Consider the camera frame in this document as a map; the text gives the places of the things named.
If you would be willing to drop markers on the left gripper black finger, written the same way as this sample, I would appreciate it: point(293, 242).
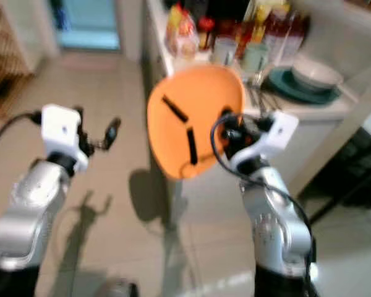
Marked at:
point(112, 132)

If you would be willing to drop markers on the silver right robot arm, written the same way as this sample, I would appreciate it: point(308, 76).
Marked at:
point(281, 229)

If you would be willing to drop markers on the dark green plate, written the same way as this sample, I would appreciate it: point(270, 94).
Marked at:
point(284, 85)

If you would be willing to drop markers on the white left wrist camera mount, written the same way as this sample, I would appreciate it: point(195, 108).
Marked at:
point(60, 130)

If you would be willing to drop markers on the blue glass door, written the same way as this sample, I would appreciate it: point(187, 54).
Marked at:
point(86, 25)

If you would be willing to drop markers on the white cup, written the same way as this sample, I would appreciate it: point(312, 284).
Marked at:
point(224, 49)

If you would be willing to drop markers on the jar with red lid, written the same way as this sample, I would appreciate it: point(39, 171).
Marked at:
point(206, 32)

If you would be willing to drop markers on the orange plastic bowl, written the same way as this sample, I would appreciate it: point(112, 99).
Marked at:
point(204, 93)

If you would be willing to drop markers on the clear bag of bread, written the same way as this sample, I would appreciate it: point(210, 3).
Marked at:
point(182, 34)

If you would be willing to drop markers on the clear bottle with red label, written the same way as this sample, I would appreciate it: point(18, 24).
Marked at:
point(298, 31)
point(274, 31)

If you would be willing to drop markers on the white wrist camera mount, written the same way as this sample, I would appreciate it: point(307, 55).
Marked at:
point(60, 130)
point(272, 139)

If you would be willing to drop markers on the white ceramic bowl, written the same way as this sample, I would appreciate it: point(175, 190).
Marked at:
point(316, 73)

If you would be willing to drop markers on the grey robot foot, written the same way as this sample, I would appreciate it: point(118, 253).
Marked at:
point(117, 289)

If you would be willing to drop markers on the brown wicker rack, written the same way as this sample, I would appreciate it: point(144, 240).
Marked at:
point(9, 68)

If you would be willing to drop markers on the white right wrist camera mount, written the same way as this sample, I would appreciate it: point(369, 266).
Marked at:
point(272, 139)

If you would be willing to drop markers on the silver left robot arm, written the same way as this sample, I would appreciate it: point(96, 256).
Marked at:
point(28, 210)

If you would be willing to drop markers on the pale green mug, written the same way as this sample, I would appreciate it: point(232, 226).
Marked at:
point(255, 57)

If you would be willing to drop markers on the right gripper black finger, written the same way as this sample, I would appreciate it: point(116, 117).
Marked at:
point(227, 117)

